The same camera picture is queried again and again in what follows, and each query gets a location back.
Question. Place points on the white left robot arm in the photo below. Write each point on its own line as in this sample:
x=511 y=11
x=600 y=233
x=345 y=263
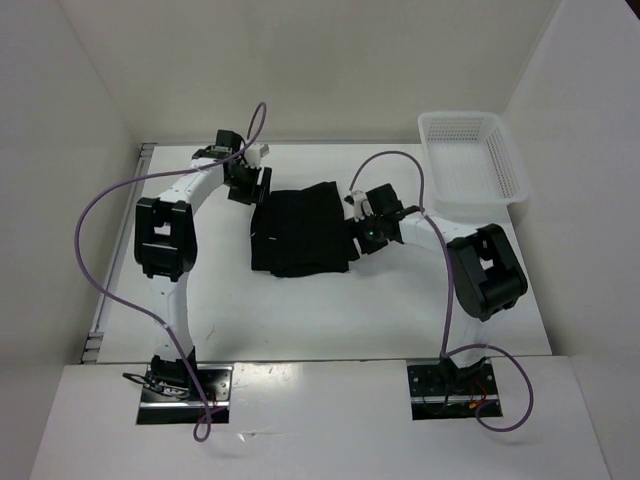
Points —
x=166 y=248

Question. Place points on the black shorts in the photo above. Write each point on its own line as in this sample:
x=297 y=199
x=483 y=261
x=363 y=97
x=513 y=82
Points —
x=298 y=233

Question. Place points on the white plastic basket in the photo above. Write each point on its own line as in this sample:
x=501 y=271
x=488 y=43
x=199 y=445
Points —
x=474 y=165

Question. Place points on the aluminium frame rail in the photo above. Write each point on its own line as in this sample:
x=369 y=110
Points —
x=95 y=336

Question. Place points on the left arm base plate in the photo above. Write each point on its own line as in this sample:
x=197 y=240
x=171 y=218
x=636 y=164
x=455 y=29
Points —
x=161 y=404

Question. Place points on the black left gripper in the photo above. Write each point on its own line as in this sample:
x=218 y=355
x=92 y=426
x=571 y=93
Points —
x=248 y=195

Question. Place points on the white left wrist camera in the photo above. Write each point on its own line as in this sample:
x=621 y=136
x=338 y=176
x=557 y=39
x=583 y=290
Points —
x=255 y=153

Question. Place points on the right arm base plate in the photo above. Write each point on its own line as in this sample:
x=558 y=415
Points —
x=432 y=397

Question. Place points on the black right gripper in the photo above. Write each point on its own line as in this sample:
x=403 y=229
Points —
x=355 y=231

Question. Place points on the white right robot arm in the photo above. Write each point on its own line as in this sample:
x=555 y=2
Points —
x=484 y=278

